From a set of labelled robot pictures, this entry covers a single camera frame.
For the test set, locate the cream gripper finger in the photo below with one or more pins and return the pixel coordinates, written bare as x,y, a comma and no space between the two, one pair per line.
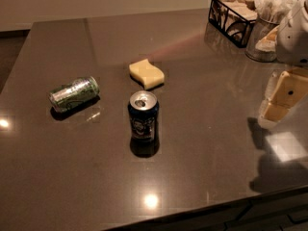
284,90

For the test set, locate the blue pepsi can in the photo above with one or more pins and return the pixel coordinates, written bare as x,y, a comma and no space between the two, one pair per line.
143,108

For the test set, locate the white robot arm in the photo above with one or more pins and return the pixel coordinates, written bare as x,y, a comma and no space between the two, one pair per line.
291,42

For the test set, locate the green soda can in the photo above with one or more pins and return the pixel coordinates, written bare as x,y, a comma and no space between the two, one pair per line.
74,94

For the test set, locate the metal cup with packets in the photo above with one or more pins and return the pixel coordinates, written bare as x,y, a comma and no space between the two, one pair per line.
261,44

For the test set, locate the yellow sponge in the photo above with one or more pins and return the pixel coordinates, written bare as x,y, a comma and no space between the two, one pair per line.
146,73

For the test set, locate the black wire napkin holder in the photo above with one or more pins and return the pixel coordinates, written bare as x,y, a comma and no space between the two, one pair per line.
234,18

